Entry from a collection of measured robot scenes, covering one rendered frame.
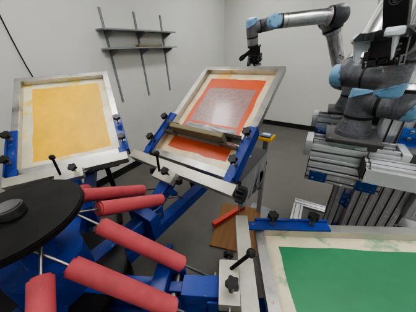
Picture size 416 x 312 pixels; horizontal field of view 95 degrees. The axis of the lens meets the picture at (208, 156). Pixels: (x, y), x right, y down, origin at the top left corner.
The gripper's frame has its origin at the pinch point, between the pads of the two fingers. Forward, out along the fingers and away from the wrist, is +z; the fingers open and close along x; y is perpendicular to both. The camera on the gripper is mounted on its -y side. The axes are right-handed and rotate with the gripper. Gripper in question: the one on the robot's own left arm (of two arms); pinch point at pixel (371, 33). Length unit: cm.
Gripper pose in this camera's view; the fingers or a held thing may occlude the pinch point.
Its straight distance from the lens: 57.5
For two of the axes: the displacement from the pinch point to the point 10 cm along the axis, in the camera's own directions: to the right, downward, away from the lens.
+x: -5.8, -2.4, 7.8
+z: -8.0, 3.2, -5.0
